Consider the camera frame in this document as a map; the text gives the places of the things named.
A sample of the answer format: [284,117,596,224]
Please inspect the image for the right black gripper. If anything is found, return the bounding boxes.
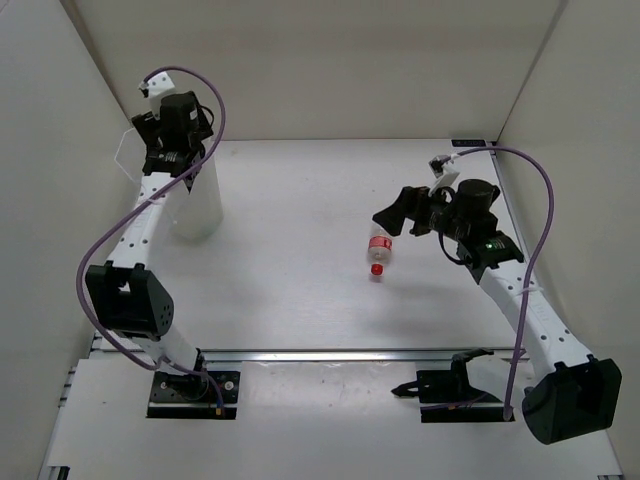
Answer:
[375,182,470,242]

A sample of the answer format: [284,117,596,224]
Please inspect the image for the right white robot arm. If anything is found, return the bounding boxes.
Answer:
[372,168,622,445]

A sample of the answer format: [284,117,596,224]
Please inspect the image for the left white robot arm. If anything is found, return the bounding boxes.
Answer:
[76,67,226,400]

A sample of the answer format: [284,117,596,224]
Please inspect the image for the white translucent octagonal bin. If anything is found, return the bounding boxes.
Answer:
[114,128,223,242]

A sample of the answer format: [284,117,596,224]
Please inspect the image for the clear bottle red label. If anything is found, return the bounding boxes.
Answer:
[367,223,393,277]

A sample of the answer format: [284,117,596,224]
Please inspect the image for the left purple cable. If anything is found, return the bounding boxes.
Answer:
[76,66,227,416]

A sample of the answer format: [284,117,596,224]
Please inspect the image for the purple cable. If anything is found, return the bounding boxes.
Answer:
[429,146,556,421]
[76,66,227,416]

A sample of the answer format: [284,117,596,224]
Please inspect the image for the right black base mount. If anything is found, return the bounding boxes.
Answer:
[391,348,515,424]

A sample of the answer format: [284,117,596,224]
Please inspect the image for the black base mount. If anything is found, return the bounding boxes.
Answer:
[146,370,241,420]
[391,348,515,424]

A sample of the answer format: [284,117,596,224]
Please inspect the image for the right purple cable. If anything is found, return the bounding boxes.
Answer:
[429,146,556,421]

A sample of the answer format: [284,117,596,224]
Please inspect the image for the aluminium rail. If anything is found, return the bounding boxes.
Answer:
[94,349,531,364]

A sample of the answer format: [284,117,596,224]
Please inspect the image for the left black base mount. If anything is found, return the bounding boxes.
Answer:
[146,370,241,420]

